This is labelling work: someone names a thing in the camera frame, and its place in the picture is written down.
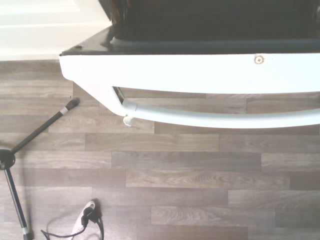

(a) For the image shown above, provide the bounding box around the white oven door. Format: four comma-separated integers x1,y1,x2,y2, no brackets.
58,24,320,117

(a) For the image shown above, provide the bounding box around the black oven interior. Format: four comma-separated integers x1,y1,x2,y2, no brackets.
97,0,320,41

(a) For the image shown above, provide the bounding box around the white power strip with plug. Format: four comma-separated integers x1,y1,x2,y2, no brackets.
40,199,105,240

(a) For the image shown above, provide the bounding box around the white cabinet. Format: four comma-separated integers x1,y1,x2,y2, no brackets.
0,0,114,62

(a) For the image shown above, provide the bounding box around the white oven door handle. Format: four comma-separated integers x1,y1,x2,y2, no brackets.
119,97,320,130

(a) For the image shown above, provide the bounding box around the black camera tripod stand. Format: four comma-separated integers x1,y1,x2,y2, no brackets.
0,97,81,240

